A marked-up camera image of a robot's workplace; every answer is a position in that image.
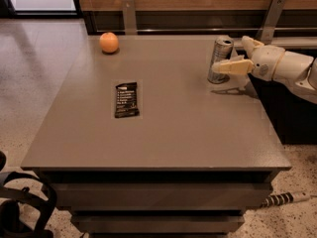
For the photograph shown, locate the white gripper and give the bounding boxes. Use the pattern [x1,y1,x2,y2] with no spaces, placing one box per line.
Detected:
[212,36,285,81]

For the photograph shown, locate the silver redbull can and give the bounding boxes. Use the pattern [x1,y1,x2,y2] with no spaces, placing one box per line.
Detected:
[207,36,234,84]

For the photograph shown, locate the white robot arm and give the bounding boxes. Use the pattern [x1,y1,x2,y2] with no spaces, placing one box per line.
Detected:
[211,36,317,104]

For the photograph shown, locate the black snack bar wrapper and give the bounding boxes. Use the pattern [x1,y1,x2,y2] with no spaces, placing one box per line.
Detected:
[115,82,140,118]

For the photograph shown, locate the orange fruit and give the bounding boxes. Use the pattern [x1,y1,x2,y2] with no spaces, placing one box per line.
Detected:
[99,33,119,54]

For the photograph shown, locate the grey drawer cabinet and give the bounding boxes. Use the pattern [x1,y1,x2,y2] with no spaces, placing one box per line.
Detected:
[22,36,289,238]

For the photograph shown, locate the black chair base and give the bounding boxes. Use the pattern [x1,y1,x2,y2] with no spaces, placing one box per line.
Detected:
[0,150,58,238]

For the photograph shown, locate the right metal wall bracket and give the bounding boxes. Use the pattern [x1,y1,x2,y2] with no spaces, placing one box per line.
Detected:
[256,0,287,45]

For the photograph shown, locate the black and white striped cable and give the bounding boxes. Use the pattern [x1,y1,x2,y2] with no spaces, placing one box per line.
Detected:
[261,190,312,208]

